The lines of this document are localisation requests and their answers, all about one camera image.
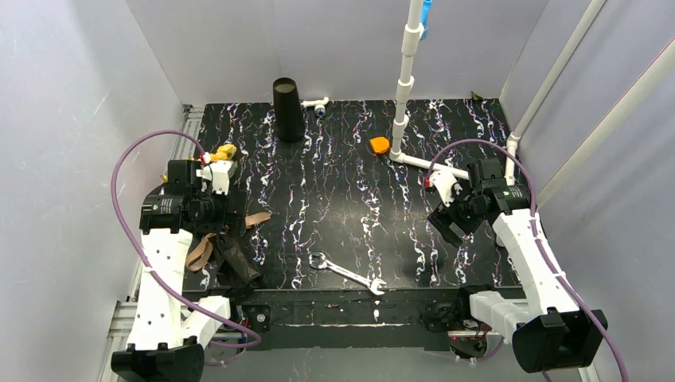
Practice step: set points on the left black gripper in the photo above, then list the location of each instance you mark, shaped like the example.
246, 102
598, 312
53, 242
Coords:
224, 231

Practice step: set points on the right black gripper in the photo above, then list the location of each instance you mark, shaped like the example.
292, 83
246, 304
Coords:
446, 222

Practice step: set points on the tan satin ribbon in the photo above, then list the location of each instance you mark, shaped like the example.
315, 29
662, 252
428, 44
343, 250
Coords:
198, 258

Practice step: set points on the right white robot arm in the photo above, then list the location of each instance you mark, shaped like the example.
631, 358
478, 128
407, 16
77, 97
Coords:
552, 331

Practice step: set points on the black cone vase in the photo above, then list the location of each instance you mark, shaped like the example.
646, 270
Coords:
289, 121

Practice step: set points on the orange tape measure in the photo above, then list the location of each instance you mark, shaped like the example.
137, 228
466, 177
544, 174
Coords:
379, 145

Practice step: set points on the silver combination wrench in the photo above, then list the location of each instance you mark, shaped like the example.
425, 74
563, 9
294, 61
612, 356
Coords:
318, 261

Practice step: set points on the small white pipe fitting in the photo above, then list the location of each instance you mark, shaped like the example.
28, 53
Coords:
318, 105

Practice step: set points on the blue clip on pipe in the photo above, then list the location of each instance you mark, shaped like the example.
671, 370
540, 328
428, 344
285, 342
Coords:
424, 15

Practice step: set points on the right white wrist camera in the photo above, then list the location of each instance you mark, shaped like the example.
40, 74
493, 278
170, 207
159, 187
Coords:
445, 184

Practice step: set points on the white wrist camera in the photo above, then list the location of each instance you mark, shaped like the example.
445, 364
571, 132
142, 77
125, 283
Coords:
445, 184
217, 176

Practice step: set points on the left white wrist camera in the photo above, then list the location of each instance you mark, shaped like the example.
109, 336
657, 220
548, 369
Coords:
217, 176

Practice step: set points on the white pvc pipe frame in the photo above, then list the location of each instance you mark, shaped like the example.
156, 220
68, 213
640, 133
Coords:
594, 118

